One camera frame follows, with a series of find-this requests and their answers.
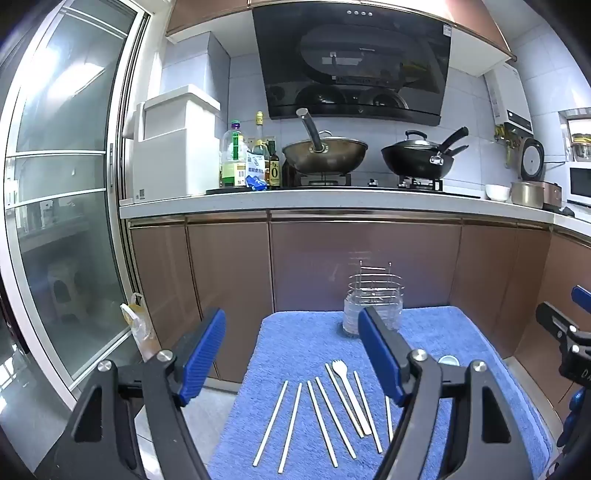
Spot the blue and white bag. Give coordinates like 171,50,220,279
246,151,269,191

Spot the dark bottle yellow label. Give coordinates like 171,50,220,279
267,141,282,189

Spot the white plastic fork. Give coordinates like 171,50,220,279
332,360,373,436

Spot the green label oil bottle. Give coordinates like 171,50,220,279
221,121,251,188

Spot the white water heater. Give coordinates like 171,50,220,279
484,64,533,136

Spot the white storage box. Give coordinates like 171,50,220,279
122,85,221,200

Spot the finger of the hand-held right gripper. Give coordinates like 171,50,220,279
536,301,581,345
571,285,591,317

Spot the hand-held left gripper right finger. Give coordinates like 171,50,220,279
358,305,548,480

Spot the sliding glass door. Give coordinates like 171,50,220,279
0,0,153,407

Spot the black range hood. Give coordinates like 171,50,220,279
252,0,452,127

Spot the wire utensil holder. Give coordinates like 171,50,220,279
342,261,404,339

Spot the rice cooker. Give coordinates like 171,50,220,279
510,137,563,211

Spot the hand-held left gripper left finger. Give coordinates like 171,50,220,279
34,308,227,480

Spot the black wok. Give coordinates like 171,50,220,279
381,127,470,181

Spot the yellow cap bottle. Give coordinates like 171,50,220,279
253,111,267,158

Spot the black gas stove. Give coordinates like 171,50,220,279
206,174,482,198

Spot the blue terry towel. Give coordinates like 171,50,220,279
208,305,552,480

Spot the white microwave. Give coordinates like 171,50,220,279
568,166,591,206

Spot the wall shelf with jars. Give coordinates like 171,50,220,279
558,108,591,163

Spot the brown base cabinet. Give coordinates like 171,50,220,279
128,210,591,416

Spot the white plastic stool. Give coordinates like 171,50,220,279
47,261,90,324

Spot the white stone countertop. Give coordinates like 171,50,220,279
119,187,591,241

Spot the glass pot lid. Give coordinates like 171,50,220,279
387,130,439,151

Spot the steel wok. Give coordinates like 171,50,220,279
283,108,369,176

